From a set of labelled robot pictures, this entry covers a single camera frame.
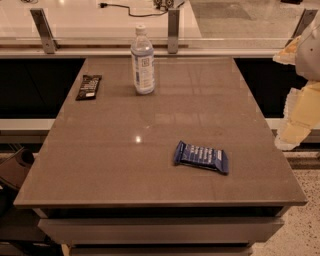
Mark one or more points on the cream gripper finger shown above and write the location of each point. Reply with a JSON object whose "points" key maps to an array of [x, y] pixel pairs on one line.
{"points": [[301, 115], [286, 56]]}

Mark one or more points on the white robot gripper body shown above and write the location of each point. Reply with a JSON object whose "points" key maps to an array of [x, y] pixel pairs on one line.
{"points": [[309, 56]]}

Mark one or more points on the blue rxbar blueberry wrapper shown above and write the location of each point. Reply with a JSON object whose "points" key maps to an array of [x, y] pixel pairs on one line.
{"points": [[201, 157]]}

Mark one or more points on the clear plastic water bottle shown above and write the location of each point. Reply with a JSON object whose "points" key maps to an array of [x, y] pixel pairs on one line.
{"points": [[142, 55]]}

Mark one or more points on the black snack bar wrapper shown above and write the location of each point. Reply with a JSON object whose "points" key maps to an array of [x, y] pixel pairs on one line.
{"points": [[89, 87]]}

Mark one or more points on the grey table drawer front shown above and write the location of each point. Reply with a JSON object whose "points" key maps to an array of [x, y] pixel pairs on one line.
{"points": [[116, 231]]}

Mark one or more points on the right metal railing bracket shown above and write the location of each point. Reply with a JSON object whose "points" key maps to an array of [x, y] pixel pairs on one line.
{"points": [[306, 18]]}

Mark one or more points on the metal railing bracket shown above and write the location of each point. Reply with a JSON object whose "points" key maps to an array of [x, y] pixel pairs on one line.
{"points": [[173, 30], [49, 45], [306, 18]]}

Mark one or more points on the middle metal railing bracket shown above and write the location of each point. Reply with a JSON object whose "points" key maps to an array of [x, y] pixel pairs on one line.
{"points": [[173, 30]]}

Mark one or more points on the left metal railing bracket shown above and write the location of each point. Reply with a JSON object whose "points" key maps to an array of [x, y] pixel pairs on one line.
{"points": [[49, 45]]}

